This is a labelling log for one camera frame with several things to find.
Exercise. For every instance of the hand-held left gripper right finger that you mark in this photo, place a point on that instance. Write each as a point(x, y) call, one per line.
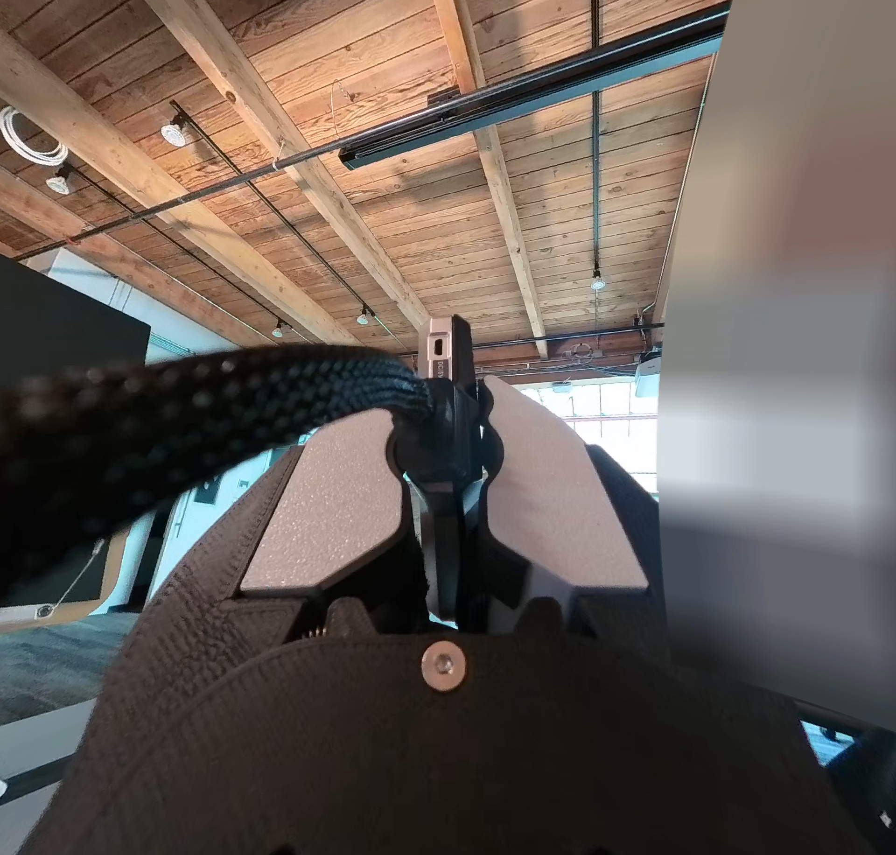
point(567, 512)

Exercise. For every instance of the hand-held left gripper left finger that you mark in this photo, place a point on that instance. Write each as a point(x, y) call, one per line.
point(329, 512)

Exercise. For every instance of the white ceiling projector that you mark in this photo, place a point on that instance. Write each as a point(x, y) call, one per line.
point(647, 375)

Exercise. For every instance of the black wooden-backed display board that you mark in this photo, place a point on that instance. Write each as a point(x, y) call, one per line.
point(70, 309)

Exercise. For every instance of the black printed sweatshirt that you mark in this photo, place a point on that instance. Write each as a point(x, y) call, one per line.
point(864, 792)

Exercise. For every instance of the black track light rail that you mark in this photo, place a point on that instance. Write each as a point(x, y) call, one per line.
point(560, 85)

